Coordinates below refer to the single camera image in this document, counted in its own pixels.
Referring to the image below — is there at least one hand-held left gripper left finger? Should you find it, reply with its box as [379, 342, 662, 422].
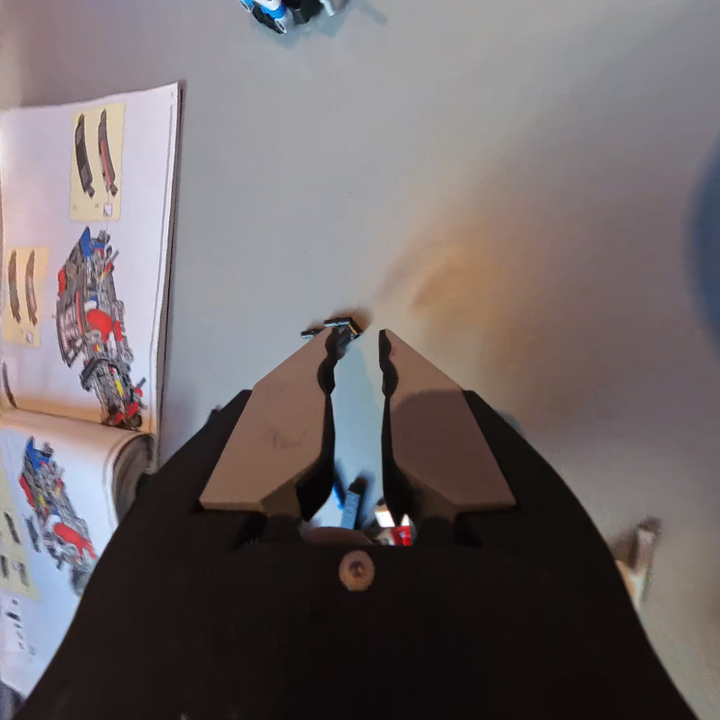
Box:
[198, 328, 338, 522]

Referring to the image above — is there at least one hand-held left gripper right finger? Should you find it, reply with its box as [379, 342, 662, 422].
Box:
[378, 328, 518, 524]

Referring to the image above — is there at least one pile of toy bricks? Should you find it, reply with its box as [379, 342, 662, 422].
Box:
[329, 472, 663, 607]

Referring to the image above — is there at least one heap of black pins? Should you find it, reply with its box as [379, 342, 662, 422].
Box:
[300, 316, 362, 343]

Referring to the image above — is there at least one person's left hand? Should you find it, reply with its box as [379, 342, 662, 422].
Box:
[306, 526, 372, 546]

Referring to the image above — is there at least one open instruction booklet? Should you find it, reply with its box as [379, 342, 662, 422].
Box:
[0, 81, 186, 698]

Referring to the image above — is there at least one toy brick car model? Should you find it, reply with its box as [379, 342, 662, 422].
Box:
[239, 0, 352, 35]

